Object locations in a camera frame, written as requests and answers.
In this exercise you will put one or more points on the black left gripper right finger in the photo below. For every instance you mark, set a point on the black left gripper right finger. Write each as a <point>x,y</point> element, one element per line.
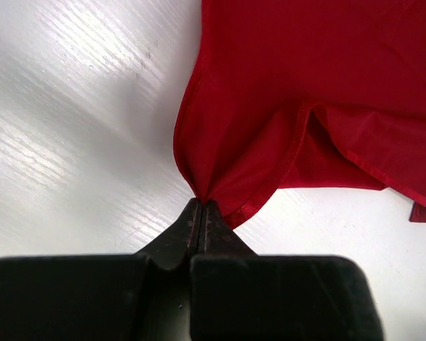
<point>239,295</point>

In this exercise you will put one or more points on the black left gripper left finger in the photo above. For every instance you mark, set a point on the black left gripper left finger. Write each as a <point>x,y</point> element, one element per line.
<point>139,296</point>

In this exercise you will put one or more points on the red cloth napkin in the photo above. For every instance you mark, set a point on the red cloth napkin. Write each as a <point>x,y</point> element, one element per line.
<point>305,94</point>

